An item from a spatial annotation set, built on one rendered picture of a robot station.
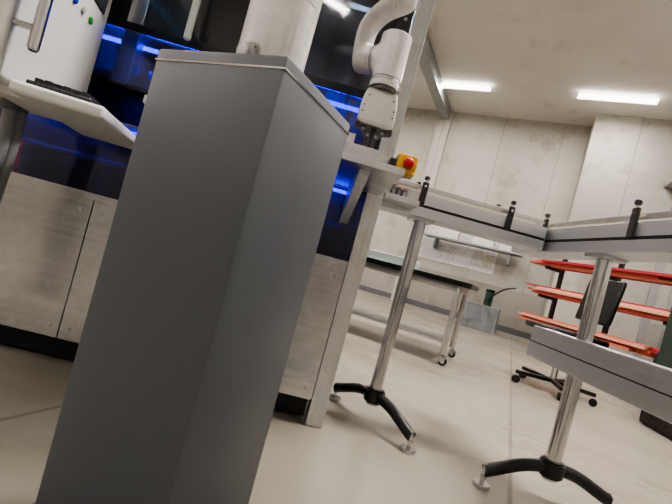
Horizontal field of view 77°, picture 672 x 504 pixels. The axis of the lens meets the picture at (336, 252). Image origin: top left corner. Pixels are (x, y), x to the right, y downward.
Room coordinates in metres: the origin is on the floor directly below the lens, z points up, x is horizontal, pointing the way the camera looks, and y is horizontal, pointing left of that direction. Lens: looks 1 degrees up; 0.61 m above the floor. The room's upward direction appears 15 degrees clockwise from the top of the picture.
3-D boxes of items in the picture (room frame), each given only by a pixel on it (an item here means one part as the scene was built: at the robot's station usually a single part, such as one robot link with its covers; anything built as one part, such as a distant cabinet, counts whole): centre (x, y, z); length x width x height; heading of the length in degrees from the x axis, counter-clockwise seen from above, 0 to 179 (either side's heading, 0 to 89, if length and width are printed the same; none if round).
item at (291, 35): (0.75, 0.20, 0.95); 0.19 x 0.19 x 0.18
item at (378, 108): (1.16, -0.01, 1.03); 0.10 x 0.07 x 0.11; 94
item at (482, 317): (8.08, -3.08, 0.46); 0.97 x 0.80 x 0.93; 157
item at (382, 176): (1.34, 0.24, 0.87); 0.70 x 0.48 x 0.02; 94
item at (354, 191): (1.34, -0.01, 0.80); 0.34 x 0.03 x 0.13; 4
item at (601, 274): (1.42, -0.88, 0.46); 0.09 x 0.09 x 0.77; 4
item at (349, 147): (1.31, 0.07, 0.90); 0.34 x 0.26 x 0.04; 4
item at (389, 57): (1.16, -0.01, 1.17); 0.09 x 0.08 x 0.13; 63
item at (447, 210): (1.71, -0.44, 0.92); 0.69 x 0.15 x 0.16; 94
